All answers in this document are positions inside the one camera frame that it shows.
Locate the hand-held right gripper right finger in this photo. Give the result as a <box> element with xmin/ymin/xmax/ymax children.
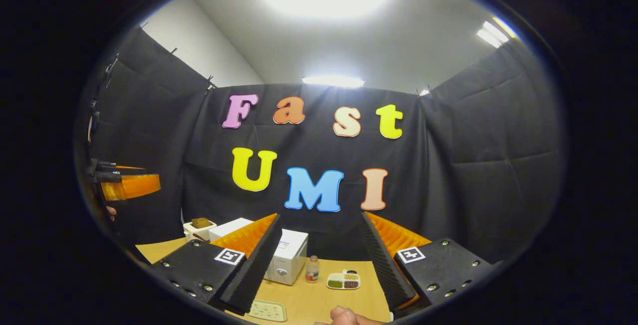
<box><xmin>359</xmin><ymin>211</ymin><xmax>499</xmax><ymax>312</ymax></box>

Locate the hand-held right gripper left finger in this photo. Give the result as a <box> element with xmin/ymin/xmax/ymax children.
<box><xmin>150</xmin><ymin>213</ymin><xmax>282</xmax><ymax>316</ymax></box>

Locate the white microwave oven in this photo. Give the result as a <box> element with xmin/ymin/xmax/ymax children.
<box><xmin>208</xmin><ymin>217</ymin><xmax>309</xmax><ymax>286</ymax></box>

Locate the white divided bean dish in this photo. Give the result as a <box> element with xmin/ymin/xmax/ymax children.
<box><xmin>326</xmin><ymin>270</ymin><xmax>361</xmax><ymax>291</ymax></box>

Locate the pale square plate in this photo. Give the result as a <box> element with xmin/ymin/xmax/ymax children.
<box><xmin>248</xmin><ymin>299</ymin><xmax>288</xmax><ymax>323</ymax></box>

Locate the red label plastic bottle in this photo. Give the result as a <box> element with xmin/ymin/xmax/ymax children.
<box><xmin>305</xmin><ymin>255</ymin><xmax>320</xmax><ymax>284</ymax></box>

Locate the white toaster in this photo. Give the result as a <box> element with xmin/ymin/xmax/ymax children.
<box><xmin>182</xmin><ymin>218</ymin><xmax>218</xmax><ymax>242</ymax></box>

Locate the black backdrop cloth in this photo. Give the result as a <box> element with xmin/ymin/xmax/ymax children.
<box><xmin>75</xmin><ymin>26</ymin><xmax>566</xmax><ymax>266</ymax></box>

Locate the long ceiling light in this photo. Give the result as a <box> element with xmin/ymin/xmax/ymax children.
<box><xmin>302</xmin><ymin>75</ymin><xmax>365</xmax><ymax>89</ymax></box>

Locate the double strip ceiling light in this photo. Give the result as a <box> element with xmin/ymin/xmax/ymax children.
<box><xmin>476</xmin><ymin>16</ymin><xmax>519</xmax><ymax>49</ymax></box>

